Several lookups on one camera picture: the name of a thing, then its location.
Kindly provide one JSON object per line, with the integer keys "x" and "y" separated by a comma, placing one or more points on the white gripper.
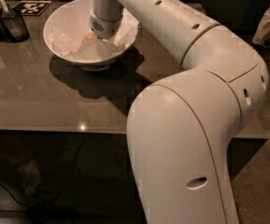
{"x": 105, "y": 27}

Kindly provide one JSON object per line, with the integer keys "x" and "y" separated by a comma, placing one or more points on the red apple with sticker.
{"x": 88, "y": 36}

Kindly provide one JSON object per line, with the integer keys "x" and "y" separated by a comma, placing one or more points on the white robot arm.
{"x": 179, "y": 128}

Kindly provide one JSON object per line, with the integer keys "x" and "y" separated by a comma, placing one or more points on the white bowl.
{"x": 63, "y": 19}

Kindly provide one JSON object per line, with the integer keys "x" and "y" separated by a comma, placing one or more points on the white plastic bag liner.
{"x": 91, "y": 48}

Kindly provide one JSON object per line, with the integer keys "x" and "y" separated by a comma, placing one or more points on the black white marker tag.
{"x": 31, "y": 8}

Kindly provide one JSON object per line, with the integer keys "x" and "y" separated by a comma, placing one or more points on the black scoop cup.
{"x": 13, "y": 24}

